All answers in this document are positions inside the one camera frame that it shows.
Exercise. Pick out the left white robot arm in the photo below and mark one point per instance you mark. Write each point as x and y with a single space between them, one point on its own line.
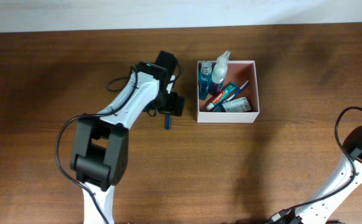
100 152

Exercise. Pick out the blue white toothbrush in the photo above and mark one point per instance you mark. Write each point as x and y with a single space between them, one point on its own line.
220 108

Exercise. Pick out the white teal toothpaste tube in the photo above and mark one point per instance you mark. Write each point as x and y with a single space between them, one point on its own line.
225 92

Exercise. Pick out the clear purple spray bottle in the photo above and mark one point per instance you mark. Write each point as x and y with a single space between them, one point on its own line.
219 73

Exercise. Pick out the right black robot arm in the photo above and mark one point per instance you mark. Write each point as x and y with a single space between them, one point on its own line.
346 177

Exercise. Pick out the blue disposable razor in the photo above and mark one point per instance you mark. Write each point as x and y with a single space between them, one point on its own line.
168 122

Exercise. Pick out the white box pink interior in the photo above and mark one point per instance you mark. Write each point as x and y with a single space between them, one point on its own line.
238 72

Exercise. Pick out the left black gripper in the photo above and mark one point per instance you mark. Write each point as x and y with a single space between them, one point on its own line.
177 106

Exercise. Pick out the teal mouthwash bottle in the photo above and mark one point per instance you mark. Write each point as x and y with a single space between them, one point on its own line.
205 79

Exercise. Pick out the green white soap box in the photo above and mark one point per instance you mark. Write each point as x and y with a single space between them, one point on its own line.
239 105

